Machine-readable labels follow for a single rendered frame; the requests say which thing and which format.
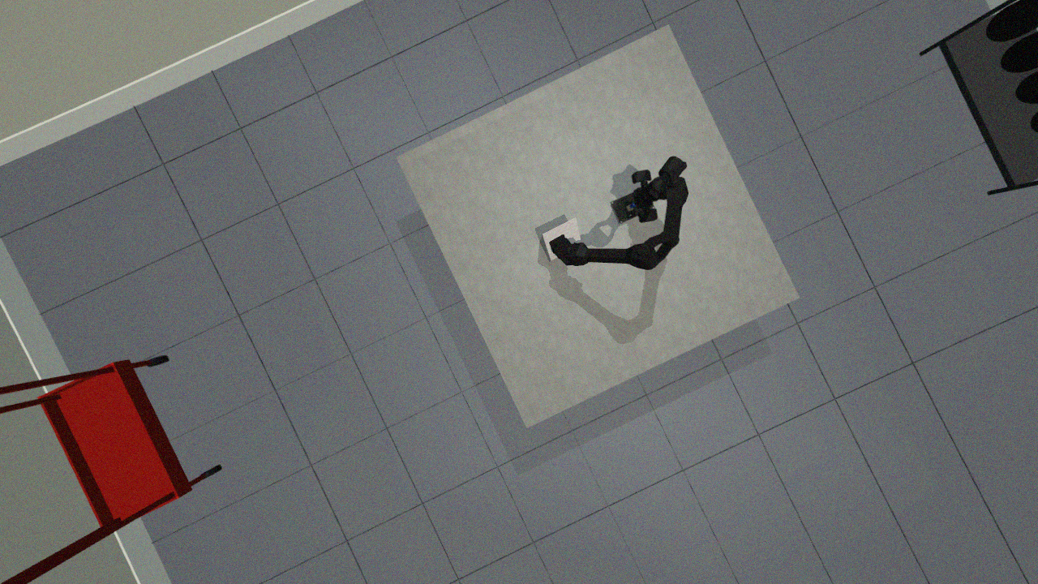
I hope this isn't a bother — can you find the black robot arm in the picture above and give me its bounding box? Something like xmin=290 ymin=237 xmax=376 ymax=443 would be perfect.
xmin=549 ymin=157 xmax=688 ymax=270

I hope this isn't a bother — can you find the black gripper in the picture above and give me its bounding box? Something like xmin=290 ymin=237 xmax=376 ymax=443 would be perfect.
xmin=631 ymin=170 xmax=658 ymax=223

